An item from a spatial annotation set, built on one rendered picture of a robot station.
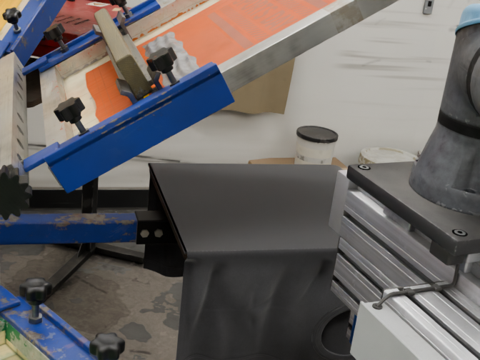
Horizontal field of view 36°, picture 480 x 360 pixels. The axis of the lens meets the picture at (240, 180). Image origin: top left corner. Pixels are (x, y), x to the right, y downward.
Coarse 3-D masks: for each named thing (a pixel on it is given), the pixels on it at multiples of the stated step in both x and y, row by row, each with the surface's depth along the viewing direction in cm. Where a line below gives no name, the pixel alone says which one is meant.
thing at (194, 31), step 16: (224, 0) 161; (192, 16) 161; (176, 32) 157; (192, 32) 152; (208, 32) 147; (192, 48) 144; (112, 64) 158; (96, 80) 153; (112, 80) 149; (96, 96) 144
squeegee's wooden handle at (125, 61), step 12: (96, 12) 155; (108, 12) 153; (108, 24) 142; (108, 36) 135; (120, 36) 132; (120, 48) 125; (120, 60) 120; (132, 60) 121; (132, 72) 121; (132, 84) 122; (144, 84) 123
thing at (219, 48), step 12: (336, 0) 131; (312, 12) 131; (216, 36) 143; (204, 48) 140; (216, 48) 137; (228, 48) 135; (204, 60) 135; (216, 60) 132; (108, 96) 141; (120, 96) 138; (96, 108) 139; (108, 108) 136; (120, 108) 133
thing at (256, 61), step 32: (192, 0) 165; (352, 0) 117; (384, 0) 118; (288, 32) 118; (320, 32) 118; (64, 64) 163; (224, 64) 118; (256, 64) 117; (64, 96) 150; (64, 128) 126
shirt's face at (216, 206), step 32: (160, 192) 159; (192, 192) 161; (224, 192) 163; (256, 192) 165; (288, 192) 167; (320, 192) 169; (192, 224) 146; (224, 224) 148; (256, 224) 149; (288, 224) 151; (320, 224) 153
